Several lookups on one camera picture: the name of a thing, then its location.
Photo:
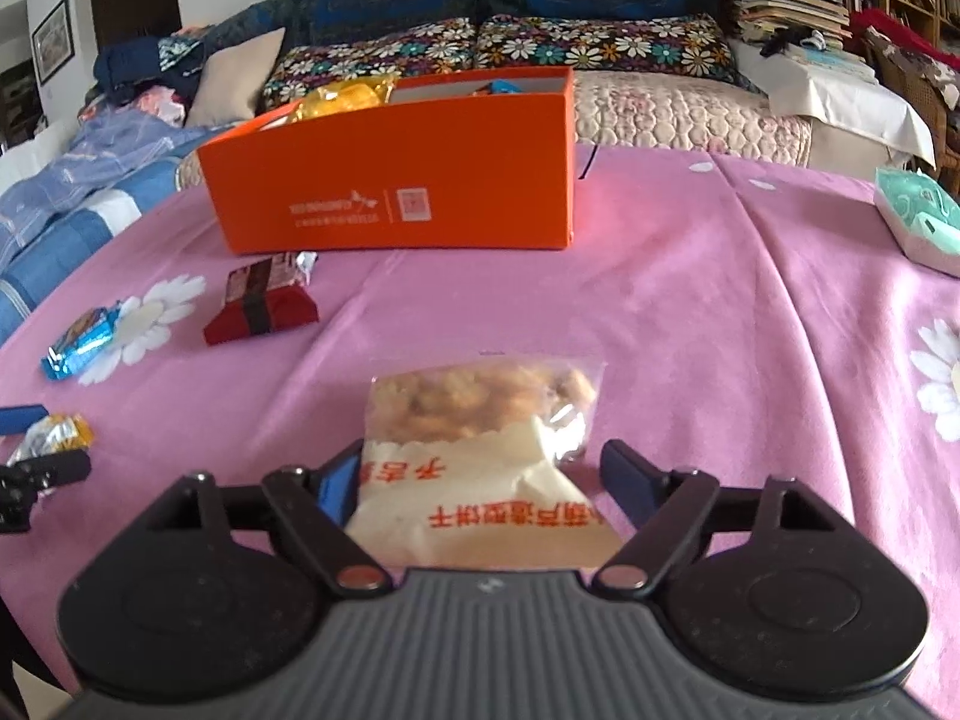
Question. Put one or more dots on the white cloth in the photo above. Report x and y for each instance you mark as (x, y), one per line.
(825, 90)

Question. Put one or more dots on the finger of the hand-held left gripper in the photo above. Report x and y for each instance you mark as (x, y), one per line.
(22, 420)
(52, 469)

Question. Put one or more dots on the dark blue clothes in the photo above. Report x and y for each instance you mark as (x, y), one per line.
(127, 67)

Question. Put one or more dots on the red fuzzy cloth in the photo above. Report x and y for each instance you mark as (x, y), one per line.
(900, 26)

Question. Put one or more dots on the dark red snack packet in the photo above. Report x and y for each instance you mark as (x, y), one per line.
(262, 307)

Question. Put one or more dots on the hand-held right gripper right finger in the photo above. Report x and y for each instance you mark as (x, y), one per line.
(626, 476)

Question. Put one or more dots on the framed wall picture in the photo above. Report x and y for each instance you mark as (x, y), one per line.
(52, 41)

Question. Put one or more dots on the silver yellow snack packet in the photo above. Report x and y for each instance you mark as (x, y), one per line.
(52, 435)

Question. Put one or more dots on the beige pillow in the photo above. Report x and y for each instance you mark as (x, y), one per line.
(232, 79)

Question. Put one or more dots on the pink floral tablecloth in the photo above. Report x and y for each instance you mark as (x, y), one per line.
(750, 315)

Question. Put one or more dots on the beige quilted blanket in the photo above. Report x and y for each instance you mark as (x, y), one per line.
(675, 112)

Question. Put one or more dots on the orange cardboard box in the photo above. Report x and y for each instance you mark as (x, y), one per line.
(390, 180)

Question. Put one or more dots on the small blue foil snack packet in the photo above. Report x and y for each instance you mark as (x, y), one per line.
(82, 341)

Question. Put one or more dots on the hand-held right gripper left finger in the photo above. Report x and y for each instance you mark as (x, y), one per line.
(337, 480)

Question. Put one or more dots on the floral cushion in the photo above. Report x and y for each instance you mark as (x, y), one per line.
(600, 41)
(375, 52)

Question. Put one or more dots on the white snack packet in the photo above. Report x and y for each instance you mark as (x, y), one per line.
(480, 487)

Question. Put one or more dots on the blue cookie packet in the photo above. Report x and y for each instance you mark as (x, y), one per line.
(499, 88)

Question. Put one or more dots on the blue striped quilt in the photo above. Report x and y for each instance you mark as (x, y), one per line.
(75, 187)

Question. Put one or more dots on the translucent yellow snack packet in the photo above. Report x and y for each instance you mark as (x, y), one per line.
(345, 97)

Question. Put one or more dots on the teal tissue pack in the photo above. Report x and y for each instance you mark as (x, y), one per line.
(919, 217)

